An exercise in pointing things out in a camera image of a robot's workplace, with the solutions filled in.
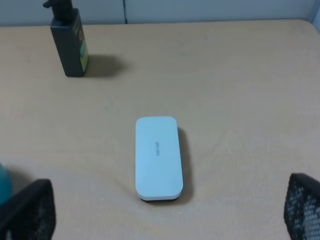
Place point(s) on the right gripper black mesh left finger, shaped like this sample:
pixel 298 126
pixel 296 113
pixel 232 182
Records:
pixel 30 214

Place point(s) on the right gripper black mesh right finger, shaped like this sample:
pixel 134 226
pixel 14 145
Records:
pixel 302 207

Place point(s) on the white whiteboard eraser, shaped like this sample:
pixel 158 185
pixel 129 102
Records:
pixel 158 164

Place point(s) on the dark green pump bottle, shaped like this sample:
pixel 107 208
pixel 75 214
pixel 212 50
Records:
pixel 69 38

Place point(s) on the teal saucepan with handle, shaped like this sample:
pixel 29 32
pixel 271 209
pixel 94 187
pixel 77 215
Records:
pixel 6 186

